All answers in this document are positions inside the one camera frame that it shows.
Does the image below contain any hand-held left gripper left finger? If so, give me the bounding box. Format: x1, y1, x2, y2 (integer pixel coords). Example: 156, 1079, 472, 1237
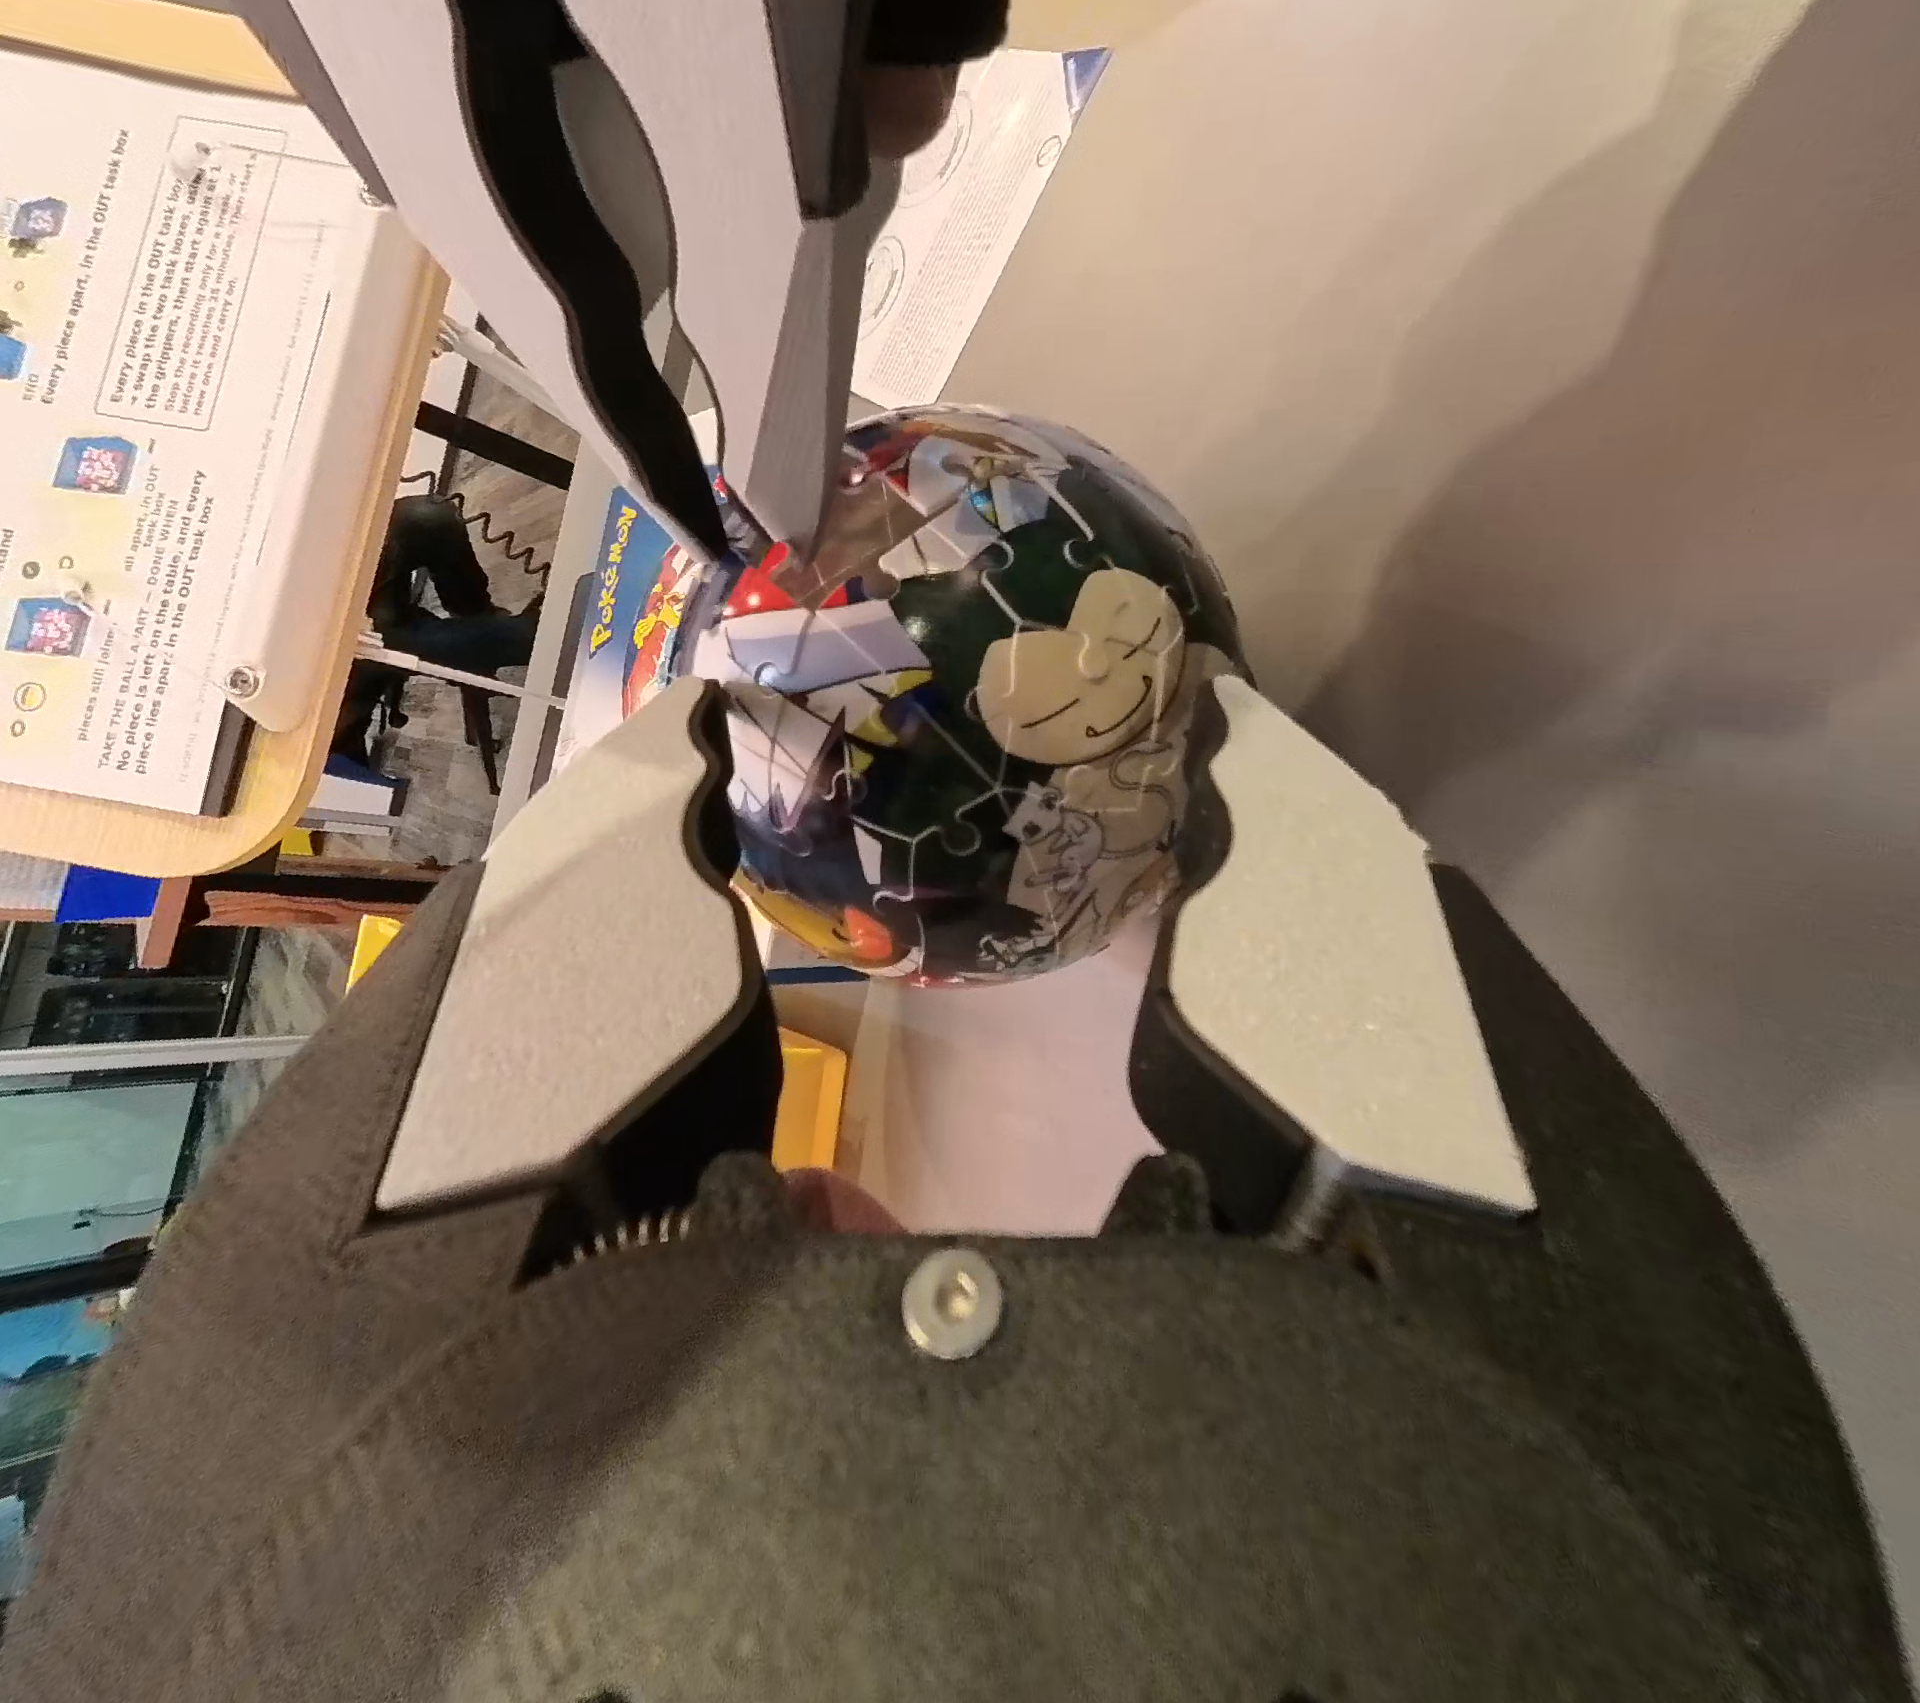
369, 681, 783, 1220

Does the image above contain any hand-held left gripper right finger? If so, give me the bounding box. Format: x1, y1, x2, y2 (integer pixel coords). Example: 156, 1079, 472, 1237
1142, 672, 1543, 1236

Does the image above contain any colourful puzzle ball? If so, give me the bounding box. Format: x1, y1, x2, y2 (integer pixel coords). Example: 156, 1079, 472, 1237
696, 401, 1255, 986

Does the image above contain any blue puzzle box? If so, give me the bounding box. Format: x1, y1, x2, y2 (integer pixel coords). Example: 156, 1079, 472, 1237
488, 466, 750, 850

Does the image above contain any person's right hand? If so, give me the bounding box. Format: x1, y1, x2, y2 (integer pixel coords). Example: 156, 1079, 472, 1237
855, 61, 961, 161

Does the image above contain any yellow plastic bin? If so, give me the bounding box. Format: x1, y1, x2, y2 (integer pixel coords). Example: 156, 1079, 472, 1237
345, 915, 854, 1178

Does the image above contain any white instruction leaflet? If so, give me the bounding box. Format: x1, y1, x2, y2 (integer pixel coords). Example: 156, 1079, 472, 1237
846, 44, 1116, 406

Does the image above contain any pale wooden display board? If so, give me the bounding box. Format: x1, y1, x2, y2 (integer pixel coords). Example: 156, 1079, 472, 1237
0, 0, 453, 878

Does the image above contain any printed instruction sheet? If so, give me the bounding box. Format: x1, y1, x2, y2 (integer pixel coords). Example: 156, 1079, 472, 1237
0, 44, 378, 821

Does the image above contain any black coiled cable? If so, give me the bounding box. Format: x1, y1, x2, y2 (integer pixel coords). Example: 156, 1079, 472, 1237
408, 466, 560, 575

